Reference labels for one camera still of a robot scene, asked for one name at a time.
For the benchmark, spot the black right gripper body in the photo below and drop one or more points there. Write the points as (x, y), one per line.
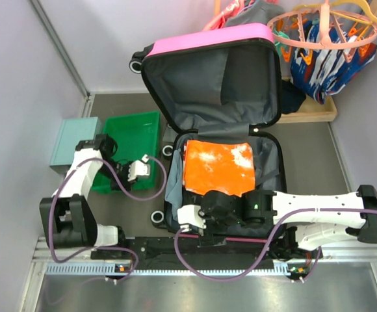
(214, 224)

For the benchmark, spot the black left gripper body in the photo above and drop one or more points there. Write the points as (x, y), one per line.
(123, 173)

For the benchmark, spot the orange white tie-dye garment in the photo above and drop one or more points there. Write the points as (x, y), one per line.
(227, 168)

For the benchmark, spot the pink hard-shell suitcase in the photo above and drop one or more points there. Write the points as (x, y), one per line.
(220, 86)

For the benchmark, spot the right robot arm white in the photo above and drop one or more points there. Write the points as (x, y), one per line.
(316, 220)

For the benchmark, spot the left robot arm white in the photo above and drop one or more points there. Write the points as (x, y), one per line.
(66, 217)

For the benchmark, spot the green plastic tray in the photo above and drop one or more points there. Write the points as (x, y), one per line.
(136, 135)

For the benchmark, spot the light blue grey garment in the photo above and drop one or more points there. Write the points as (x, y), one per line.
(174, 186)

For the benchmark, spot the light blue metal box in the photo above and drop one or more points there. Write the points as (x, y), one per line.
(72, 131)

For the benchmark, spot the dark navy folded garment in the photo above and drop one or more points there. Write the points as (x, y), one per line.
(291, 97)

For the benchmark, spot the blue white patterned garment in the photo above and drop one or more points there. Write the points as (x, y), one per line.
(325, 72)

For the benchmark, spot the coral pink patterned garment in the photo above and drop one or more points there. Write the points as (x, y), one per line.
(219, 20)

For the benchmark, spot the pink round clip hanger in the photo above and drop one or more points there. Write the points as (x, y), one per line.
(288, 30)

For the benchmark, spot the grey hanging garment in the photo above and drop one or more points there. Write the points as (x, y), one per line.
(259, 12)

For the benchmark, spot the yellow clothes hanger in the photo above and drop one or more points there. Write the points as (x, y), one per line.
(363, 5)

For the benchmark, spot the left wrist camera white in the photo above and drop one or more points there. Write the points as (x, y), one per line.
(139, 169)

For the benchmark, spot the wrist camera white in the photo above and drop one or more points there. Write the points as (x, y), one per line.
(139, 169)
(189, 218)

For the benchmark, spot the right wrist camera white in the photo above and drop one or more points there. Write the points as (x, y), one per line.
(189, 218)

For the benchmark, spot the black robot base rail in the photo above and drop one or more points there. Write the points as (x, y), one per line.
(156, 253)

